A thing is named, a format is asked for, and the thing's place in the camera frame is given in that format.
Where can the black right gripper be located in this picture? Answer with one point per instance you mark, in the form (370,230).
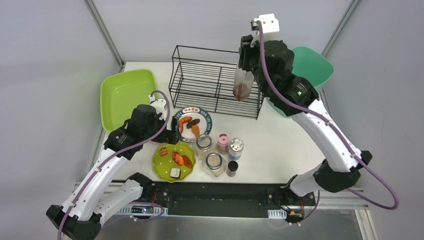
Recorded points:
(245,62)

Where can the black wire rack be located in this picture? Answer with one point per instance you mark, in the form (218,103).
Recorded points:
(204,77)

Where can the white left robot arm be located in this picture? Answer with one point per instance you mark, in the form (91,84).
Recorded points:
(81,216)

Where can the sausage slice toy food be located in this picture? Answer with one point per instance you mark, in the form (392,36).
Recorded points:
(163,151)

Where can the white plate with blue rim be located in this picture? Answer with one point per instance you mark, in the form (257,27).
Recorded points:
(205,125)

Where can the white sushi toy piece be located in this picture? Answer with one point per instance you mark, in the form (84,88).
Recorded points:
(175,173)

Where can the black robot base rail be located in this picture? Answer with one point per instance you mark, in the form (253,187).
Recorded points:
(215,199)

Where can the black lid spice jar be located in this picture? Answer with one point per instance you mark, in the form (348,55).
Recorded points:
(232,168)

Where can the lime green plastic basin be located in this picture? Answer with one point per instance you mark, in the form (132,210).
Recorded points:
(121,93)

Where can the red sausage toy piece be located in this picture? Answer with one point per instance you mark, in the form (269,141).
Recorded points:
(187,162)

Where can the glass jar with metal ring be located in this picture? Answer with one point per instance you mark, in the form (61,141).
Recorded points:
(203,146)

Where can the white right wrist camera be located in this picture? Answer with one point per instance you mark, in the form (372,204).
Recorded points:
(270,27)

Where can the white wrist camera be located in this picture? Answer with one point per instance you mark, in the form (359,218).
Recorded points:
(270,27)
(160,106)

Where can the pink lid spice jar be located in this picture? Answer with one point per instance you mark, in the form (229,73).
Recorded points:
(222,145)

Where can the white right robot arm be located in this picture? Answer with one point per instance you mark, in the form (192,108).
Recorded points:
(290,79)

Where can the dark sea cucumber toy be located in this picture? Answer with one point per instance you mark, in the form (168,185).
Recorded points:
(193,122)

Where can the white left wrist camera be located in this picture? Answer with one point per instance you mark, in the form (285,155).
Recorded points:
(160,106)

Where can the glass jar with beige powder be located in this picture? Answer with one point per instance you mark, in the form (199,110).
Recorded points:
(214,164)

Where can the orange fried food piece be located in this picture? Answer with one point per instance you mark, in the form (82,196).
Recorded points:
(195,130)

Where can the green polka dot plate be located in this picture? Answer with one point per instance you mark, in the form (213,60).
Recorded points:
(163,164)

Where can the oil bottle with black spout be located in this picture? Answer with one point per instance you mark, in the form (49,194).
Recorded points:
(243,83)

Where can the silver lid pellet jar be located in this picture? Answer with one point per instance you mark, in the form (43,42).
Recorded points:
(235,148)

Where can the green plastic waste bin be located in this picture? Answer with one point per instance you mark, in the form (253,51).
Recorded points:
(308,65)

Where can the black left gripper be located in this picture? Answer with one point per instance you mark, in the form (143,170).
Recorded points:
(171,136)

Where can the orange shrimp toy food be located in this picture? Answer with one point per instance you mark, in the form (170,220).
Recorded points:
(183,121)

